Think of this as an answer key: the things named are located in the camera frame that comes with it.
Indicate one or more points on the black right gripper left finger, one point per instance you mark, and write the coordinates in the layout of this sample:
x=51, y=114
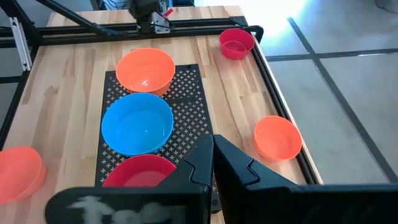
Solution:
x=174, y=205

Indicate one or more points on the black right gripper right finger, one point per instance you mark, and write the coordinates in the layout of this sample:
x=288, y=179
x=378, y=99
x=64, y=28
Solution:
x=280, y=205

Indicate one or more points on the red mini bowl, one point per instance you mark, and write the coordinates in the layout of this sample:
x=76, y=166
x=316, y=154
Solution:
x=136, y=174
x=236, y=46

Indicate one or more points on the blue mini bowl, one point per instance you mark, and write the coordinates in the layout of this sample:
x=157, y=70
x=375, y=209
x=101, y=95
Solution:
x=138, y=153
x=136, y=124

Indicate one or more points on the orange mini bowl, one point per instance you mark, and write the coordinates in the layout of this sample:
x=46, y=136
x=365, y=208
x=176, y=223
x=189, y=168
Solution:
x=276, y=138
x=18, y=174
x=144, y=71

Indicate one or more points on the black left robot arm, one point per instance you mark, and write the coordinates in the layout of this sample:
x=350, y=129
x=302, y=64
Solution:
x=144, y=11

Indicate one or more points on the black perforated metal rack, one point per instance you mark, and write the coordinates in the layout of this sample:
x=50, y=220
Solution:
x=189, y=109

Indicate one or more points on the small red lever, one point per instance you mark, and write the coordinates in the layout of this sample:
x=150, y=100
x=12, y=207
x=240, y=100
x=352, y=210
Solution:
x=168, y=13

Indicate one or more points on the black frame rail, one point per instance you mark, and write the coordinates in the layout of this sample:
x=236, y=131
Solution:
x=12, y=109
x=273, y=93

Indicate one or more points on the silver metal bracket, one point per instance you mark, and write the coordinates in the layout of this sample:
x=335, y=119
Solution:
x=20, y=43

